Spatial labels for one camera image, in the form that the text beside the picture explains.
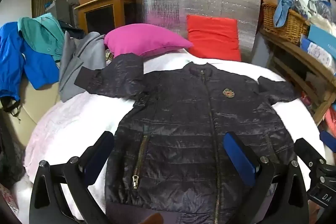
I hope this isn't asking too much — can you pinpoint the white blanket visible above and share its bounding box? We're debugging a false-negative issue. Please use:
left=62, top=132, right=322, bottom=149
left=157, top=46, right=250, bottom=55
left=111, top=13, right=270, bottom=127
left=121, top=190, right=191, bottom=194
left=22, top=48, right=327, bottom=224

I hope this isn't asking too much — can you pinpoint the floral printed cloth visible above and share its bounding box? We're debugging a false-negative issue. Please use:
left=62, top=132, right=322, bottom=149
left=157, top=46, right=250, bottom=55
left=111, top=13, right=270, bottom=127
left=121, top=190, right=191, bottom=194
left=0, top=185, right=19, bottom=216

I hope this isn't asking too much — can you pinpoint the black strap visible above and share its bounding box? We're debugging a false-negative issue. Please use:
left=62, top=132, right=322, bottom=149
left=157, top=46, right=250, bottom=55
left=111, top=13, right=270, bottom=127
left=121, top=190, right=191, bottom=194
left=0, top=95, right=21, bottom=123

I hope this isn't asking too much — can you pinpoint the white fluffy cloth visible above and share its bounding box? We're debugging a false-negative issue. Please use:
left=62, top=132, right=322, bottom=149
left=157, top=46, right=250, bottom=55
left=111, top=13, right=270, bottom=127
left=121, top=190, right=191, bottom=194
left=310, top=14, right=336, bottom=30

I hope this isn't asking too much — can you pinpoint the floral printed box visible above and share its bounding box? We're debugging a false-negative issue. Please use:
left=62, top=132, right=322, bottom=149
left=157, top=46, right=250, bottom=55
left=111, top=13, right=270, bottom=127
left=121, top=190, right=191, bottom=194
left=302, top=72, right=326, bottom=109

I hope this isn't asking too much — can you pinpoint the black puffer jacket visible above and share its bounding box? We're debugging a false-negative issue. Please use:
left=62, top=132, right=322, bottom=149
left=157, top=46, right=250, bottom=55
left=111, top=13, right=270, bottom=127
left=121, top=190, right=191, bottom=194
left=74, top=53, right=301, bottom=224

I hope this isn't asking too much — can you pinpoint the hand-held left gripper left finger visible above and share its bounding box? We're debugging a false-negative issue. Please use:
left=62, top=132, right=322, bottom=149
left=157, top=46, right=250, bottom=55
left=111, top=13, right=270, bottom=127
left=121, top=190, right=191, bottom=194
left=28, top=131, right=115, bottom=224

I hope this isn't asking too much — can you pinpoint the beige cushioned seat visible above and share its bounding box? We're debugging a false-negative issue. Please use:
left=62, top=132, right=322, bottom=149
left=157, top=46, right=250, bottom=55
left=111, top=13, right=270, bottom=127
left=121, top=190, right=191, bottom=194
left=5, top=74, right=61, bottom=132

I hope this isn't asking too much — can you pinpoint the dark cloth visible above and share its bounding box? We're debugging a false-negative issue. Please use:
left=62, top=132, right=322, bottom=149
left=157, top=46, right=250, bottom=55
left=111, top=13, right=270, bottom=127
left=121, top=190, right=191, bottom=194
left=0, top=119, right=27, bottom=188

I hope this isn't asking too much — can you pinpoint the white patterned box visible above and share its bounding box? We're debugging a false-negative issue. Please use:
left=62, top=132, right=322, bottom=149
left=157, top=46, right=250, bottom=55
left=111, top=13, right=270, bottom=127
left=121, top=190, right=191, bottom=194
left=301, top=38, right=336, bottom=76

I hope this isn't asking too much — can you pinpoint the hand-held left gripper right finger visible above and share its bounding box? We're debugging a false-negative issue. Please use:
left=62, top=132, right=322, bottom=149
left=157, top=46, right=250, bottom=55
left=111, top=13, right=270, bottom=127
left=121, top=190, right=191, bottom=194
left=223, top=132, right=311, bottom=224

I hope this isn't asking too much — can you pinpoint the light blue cloth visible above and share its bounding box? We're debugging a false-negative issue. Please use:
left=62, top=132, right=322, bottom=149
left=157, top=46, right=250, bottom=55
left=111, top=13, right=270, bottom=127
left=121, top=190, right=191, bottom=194
left=273, top=0, right=298, bottom=28

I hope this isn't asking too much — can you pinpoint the pink pillow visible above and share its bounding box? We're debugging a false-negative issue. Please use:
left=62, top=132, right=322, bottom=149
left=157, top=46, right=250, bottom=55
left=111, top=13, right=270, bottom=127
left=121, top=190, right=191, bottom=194
left=104, top=24, right=194, bottom=59

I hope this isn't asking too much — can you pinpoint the red pillow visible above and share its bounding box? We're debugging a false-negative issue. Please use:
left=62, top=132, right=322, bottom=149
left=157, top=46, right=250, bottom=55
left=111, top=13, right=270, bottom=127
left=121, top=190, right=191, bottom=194
left=186, top=15, right=242, bottom=62

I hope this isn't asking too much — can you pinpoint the wicker basket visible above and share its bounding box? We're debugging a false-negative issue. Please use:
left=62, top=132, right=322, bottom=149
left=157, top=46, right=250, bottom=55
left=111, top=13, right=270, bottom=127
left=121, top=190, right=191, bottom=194
left=262, top=2, right=310, bottom=45

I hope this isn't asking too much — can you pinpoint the blue cardboard box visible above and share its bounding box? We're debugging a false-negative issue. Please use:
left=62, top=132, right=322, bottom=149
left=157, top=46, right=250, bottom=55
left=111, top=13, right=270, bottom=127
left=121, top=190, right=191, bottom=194
left=307, top=23, right=336, bottom=60

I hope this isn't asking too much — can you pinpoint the wooden lattice window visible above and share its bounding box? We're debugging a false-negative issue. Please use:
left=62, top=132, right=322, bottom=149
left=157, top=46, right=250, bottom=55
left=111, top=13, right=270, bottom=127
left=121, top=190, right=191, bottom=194
left=31, top=0, right=66, bottom=18

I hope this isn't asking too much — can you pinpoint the blue jacket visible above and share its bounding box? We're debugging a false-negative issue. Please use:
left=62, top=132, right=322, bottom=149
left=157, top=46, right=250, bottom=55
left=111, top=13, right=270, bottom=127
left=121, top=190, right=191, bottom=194
left=0, top=22, right=60, bottom=102

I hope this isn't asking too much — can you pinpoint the wooden shelf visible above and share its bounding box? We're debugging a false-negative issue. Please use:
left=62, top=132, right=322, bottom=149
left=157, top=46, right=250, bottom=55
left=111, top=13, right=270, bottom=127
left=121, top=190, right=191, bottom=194
left=260, top=28, right=336, bottom=125

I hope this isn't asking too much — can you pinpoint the grey coat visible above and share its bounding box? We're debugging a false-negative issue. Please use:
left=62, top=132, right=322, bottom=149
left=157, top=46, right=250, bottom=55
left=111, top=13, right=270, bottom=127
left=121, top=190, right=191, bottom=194
left=58, top=31, right=111, bottom=103

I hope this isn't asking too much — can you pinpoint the pink bag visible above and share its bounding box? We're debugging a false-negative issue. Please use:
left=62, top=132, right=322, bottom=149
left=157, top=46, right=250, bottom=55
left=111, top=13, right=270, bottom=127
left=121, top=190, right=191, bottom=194
left=323, top=106, right=336, bottom=135

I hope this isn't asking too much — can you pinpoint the teal shirt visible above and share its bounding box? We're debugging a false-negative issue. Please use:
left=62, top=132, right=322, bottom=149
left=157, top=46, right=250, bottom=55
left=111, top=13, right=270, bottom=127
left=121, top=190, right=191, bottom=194
left=18, top=13, right=66, bottom=62

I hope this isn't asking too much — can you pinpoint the clear plastic bag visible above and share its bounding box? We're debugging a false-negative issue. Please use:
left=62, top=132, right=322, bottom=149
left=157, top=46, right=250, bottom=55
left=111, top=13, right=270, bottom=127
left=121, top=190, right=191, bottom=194
left=307, top=0, right=332, bottom=18

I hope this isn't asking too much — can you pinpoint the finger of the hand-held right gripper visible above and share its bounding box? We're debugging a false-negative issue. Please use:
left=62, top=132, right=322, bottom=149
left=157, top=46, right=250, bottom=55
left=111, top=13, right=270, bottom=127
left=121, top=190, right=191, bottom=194
left=319, top=130, right=336, bottom=153
left=293, top=137, right=327, bottom=170

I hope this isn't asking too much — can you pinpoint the grey box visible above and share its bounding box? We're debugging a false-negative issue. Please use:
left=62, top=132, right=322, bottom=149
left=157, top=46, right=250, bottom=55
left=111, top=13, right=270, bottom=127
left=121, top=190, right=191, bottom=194
left=50, top=0, right=76, bottom=28

